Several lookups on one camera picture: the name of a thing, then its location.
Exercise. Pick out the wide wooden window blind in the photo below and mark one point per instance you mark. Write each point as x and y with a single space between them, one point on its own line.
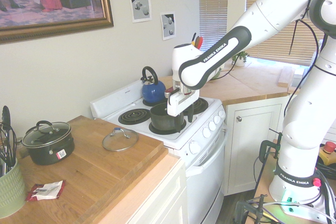
288 43

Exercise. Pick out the black coil burner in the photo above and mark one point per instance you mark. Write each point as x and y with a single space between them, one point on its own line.
201 104
134 116

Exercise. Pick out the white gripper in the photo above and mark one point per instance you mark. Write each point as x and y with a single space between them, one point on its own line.
178 103

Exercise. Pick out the narrow wooden window blind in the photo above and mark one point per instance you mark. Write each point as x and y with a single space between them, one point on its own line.
212 11

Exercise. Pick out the white panelled cabinet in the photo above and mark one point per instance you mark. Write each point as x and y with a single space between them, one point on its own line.
157 208

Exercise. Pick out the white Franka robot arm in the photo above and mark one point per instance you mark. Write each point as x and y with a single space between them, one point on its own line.
302 119

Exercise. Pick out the green screw clamp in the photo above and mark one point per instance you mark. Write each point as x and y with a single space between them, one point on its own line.
262 149

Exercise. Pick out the black screw clamp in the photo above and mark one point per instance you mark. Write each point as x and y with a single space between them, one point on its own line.
240 208

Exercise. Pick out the white stove knob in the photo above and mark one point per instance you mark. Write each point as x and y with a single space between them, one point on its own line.
222 114
217 119
212 125
206 132
194 147

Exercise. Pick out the silver cabinet knob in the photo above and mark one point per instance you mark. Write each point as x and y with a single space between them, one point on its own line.
239 119

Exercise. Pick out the thick wooden butcher board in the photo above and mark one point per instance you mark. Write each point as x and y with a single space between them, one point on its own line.
105 166

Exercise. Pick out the bushy plant in white pot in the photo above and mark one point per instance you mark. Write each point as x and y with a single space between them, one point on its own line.
240 60

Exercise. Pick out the white electric stove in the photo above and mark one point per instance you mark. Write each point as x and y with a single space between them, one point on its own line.
207 195

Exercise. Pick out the red and white wrapper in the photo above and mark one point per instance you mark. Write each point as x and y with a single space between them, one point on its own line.
44 191

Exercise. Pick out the white cabinet with knob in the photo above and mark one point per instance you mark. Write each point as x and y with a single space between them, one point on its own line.
252 150

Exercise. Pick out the large grey paper print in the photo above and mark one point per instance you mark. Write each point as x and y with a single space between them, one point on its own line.
139 6

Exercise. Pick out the green ribbed utensil crock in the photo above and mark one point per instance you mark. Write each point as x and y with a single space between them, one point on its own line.
10 190

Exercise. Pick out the black stock pot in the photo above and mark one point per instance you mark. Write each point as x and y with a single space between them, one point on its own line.
44 155

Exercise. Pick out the dark grey saucepan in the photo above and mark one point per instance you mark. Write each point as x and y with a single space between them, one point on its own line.
160 121

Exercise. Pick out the red emergency stop button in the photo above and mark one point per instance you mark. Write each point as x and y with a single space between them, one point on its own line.
330 147

